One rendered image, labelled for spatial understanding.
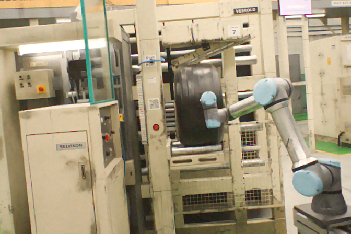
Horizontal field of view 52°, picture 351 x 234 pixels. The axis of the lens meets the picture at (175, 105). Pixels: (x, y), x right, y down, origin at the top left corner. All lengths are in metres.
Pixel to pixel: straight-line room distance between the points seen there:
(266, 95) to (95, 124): 0.83
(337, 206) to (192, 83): 1.09
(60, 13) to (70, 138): 6.06
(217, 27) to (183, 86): 0.66
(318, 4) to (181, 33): 7.06
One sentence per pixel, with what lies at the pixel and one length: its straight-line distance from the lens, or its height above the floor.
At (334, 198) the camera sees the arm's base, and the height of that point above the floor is 0.78.
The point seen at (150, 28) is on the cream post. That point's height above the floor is 1.72.
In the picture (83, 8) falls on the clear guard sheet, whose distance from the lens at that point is 1.87.
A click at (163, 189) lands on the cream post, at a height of 0.63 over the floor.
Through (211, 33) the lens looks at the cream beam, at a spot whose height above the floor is 1.69.
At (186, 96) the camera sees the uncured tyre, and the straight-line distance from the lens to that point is 2.25.
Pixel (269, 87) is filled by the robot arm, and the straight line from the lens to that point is 1.62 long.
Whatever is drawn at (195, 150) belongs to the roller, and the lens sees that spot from 2.40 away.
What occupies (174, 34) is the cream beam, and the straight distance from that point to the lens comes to 2.73.
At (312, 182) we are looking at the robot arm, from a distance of 1.59.
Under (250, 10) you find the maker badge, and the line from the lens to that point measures 3.12.
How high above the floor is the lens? 1.33
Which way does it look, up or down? 3 degrees down
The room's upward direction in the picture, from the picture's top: 5 degrees counter-clockwise
